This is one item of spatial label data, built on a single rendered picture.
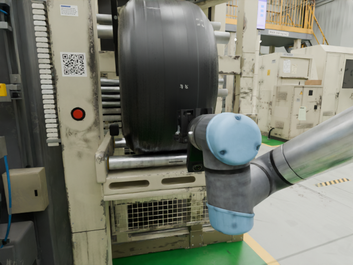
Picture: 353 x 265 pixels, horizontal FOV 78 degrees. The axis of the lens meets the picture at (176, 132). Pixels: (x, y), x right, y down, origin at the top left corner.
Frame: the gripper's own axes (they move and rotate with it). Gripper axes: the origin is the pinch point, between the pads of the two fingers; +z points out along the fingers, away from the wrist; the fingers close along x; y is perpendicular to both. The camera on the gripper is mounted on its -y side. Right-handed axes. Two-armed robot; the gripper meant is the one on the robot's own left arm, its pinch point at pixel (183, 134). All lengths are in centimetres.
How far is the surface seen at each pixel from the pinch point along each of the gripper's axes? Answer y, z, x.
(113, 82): 24, 54, 23
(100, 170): -10.2, 6.1, 24.8
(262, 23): 184, 337, -247
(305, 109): 15, 347, -359
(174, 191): -20.2, 8.8, 1.5
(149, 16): 32.9, -1.7, 8.9
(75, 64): 23.0, 13.4, 32.0
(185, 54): 22.0, -5.3, 0.1
